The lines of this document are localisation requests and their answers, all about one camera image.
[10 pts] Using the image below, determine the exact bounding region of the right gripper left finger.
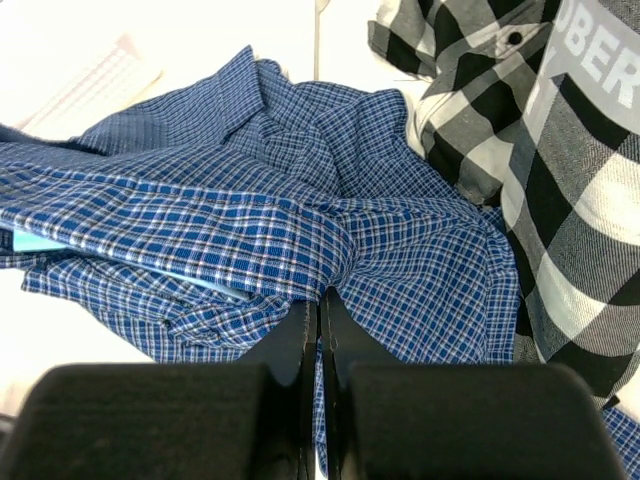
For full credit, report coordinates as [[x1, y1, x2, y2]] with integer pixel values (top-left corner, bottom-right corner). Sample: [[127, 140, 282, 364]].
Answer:
[[1, 302, 317, 479]]

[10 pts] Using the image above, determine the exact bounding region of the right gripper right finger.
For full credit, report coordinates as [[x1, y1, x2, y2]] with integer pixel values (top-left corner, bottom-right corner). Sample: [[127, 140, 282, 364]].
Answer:
[[319, 289, 625, 479]]

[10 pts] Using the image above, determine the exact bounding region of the blue plaid shirt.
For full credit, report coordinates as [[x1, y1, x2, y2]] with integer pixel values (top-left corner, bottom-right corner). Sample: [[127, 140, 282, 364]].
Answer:
[[1, 48, 639, 479]]

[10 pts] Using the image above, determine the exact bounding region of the blue hanger of plaid shirt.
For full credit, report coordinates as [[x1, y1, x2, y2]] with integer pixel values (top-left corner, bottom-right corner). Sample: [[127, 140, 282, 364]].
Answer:
[[11, 229, 249, 301]]

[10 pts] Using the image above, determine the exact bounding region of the black white checked shirt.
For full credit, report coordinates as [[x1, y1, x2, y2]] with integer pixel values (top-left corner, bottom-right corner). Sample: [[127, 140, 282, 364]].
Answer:
[[368, 1, 639, 415]]

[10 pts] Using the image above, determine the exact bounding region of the white plastic basket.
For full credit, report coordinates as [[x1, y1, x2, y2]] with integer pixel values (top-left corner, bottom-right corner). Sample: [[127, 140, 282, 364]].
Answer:
[[16, 33, 162, 140]]

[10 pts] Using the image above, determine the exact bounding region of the metal clothes rack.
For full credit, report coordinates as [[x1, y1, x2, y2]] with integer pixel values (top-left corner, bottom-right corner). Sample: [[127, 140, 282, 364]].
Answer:
[[313, 0, 330, 80]]

